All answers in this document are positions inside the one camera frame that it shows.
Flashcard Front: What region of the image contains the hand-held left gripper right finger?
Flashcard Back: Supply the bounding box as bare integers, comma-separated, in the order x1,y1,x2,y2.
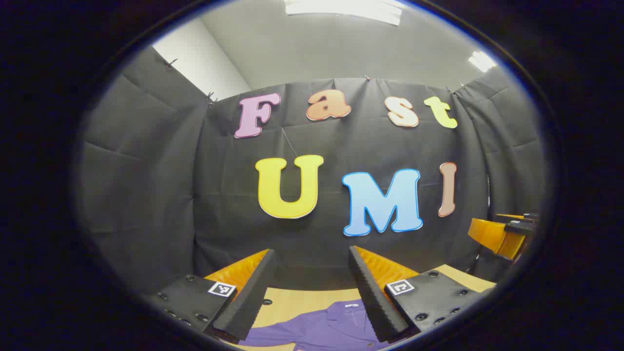
348,245,495,343

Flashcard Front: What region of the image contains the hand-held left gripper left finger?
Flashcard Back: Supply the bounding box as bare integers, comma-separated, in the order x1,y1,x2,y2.
146,249,277,344

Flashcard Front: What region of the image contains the purple knit cardigan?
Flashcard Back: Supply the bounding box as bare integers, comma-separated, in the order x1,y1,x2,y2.
239,301,390,351

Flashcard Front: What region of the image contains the black backdrop cloth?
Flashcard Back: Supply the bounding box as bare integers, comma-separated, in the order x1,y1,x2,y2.
78,46,546,295

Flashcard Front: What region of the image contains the small ceiling light panel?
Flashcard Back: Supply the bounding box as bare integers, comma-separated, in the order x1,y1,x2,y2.
468,51,498,73

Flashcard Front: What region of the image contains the long ceiling light panel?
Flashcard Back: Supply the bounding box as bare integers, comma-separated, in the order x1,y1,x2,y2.
284,0,403,26

